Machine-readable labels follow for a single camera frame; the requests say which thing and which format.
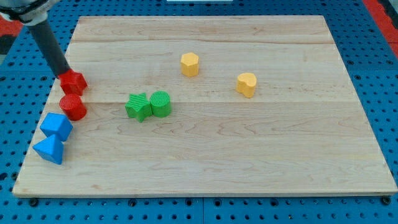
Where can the wooden board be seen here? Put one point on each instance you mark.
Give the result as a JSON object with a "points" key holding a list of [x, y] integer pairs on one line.
{"points": [[303, 133]]}

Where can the red star block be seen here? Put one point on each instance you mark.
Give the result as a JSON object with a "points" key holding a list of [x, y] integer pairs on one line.
{"points": [[72, 82]]}

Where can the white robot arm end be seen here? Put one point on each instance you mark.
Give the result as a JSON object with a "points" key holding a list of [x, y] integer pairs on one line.
{"points": [[28, 12]]}

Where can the green cylinder block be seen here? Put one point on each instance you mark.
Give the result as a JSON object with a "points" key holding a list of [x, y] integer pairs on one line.
{"points": [[160, 104]]}

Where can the green star block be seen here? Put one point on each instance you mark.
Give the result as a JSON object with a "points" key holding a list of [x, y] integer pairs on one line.
{"points": [[138, 107]]}

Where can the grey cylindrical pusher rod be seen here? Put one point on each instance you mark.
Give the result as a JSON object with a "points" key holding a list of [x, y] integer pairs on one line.
{"points": [[49, 47]]}

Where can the blue cube block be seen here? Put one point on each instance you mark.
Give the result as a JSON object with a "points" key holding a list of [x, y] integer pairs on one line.
{"points": [[56, 124]]}

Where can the red cylinder block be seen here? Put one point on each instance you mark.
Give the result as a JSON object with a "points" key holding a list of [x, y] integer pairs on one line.
{"points": [[73, 107]]}

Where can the blue triangle block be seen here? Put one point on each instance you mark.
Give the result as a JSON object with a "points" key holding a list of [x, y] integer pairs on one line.
{"points": [[51, 149]]}

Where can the yellow hexagon block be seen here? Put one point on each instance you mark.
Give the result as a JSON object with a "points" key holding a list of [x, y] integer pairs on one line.
{"points": [[189, 64]]}

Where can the yellow heart block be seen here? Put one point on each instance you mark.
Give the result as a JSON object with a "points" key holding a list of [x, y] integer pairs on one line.
{"points": [[246, 84]]}

